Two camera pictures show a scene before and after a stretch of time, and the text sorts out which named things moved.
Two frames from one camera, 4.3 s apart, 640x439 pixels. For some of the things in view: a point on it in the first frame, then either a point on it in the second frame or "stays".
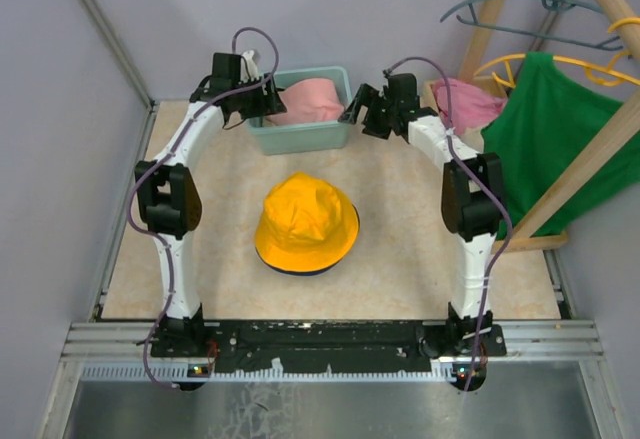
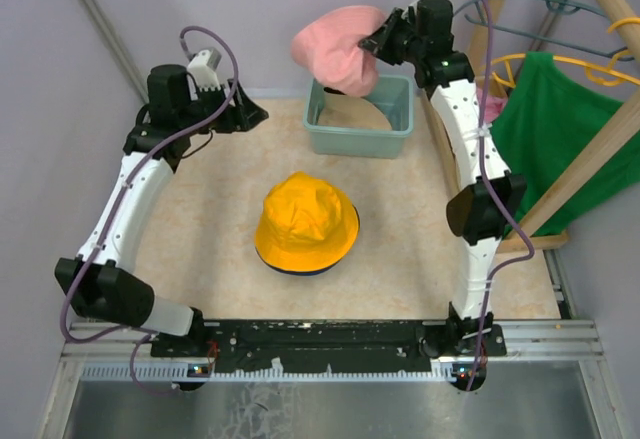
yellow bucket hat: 306,224 stays
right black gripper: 364,97 -> 377,41
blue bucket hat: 304,273 stays
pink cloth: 308,101 -> 330,49
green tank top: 549,120 stays
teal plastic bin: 310,136 -> 394,94
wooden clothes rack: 528,235 stays
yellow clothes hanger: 598,73 stays
